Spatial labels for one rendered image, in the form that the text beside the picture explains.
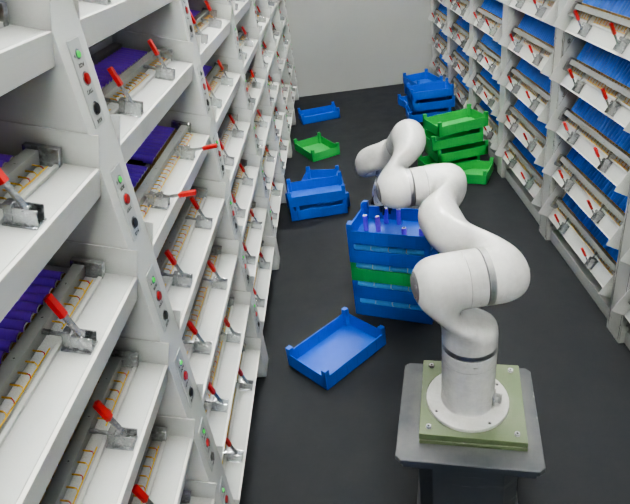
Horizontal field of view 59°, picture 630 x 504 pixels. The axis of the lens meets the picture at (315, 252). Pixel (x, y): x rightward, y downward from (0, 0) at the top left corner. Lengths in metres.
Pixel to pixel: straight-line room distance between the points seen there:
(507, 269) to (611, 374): 0.95
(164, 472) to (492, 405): 0.74
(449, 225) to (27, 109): 0.83
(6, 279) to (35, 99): 0.31
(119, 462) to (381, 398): 1.11
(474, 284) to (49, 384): 0.75
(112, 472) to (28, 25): 0.62
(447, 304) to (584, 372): 0.96
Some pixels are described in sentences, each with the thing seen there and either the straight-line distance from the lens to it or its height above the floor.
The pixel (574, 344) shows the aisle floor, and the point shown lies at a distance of 2.12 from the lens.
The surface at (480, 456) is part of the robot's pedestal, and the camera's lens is 1.37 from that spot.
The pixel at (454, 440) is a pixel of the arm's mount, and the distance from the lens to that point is 1.37.
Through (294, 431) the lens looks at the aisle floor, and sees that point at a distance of 1.82.
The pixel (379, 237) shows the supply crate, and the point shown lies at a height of 0.36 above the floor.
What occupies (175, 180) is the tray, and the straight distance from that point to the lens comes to 1.29.
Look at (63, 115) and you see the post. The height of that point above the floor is 1.15.
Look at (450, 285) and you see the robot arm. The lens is 1.11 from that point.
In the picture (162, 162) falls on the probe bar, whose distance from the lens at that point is 1.32.
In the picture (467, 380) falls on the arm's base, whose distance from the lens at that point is 1.30.
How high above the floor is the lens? 1.34
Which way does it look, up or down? 30 degrees down
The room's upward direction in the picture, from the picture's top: 9 degrees counter-clockwise
